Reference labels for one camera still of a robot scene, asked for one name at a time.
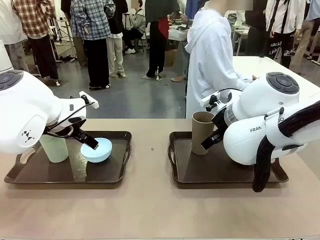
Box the person in white coat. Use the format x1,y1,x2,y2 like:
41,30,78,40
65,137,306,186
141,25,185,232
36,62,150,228
185,0,258,120

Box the pale green tall cup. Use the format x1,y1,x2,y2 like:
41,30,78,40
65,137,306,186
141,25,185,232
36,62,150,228
38,133,70,164

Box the person in beige trousers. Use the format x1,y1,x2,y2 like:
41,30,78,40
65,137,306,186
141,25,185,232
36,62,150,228
106,0,129,79

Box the figure in tan trousers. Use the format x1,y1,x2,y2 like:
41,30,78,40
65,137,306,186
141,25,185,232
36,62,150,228
289,0,320,71

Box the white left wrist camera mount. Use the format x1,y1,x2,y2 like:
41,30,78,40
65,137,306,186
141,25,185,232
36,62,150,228
79,90,99,110

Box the figure in white shirt black trousers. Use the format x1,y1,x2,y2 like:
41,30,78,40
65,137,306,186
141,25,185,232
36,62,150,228
264,0,305,70

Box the person in red plaid shirt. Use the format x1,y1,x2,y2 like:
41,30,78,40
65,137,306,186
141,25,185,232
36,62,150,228
11,0,61,87

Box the thin black camera cable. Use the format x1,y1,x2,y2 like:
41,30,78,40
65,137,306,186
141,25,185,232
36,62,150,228
218,87,244,95
46,100,96,139

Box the person in black red coat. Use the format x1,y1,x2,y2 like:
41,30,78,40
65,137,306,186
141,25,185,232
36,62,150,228
144,0,182,79

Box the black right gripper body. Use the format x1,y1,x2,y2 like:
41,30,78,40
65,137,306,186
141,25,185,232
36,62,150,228
211,107,230,136

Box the person in white shirt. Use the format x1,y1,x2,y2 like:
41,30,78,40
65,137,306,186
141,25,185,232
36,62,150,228
0,0,30,74

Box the light blue bowl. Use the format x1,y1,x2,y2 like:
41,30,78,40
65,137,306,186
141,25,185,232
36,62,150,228
80,137,113,164

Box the thin black left camera cable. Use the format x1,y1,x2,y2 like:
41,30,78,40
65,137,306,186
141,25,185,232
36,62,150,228
46,100,96,139

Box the dark brown serving tray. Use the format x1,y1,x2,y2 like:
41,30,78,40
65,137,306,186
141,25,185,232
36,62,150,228
167,131,290,190
4,130,133,185

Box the brown tall cup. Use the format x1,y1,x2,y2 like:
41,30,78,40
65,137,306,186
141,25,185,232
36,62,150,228
191,111,216,156

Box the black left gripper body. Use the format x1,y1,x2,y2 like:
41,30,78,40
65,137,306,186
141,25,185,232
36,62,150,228
46,116,88,138

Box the person right forearm white sleeve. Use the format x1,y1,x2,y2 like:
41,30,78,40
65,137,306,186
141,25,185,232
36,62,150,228
217,65,253,86

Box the seated person in grey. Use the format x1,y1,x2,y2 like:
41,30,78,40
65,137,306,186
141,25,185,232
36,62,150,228
121,0,147,55

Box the person in black clothes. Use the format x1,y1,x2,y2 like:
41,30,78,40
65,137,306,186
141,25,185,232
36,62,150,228
244,9,269,57

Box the black braided cable sleeve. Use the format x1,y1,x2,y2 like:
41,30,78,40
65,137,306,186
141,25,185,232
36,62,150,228
251,100,320,193

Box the thin black right camera cable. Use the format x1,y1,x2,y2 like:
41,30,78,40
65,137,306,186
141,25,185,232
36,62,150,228
218,87,244,95

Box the white background table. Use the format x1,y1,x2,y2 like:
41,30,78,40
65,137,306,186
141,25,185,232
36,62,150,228
231,55,320,102

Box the white column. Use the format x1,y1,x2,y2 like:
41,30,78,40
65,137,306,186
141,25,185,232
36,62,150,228
0,38,14,74

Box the person in blue plaid shirt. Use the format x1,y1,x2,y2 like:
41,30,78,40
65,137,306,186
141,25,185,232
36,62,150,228
70,0,117,91

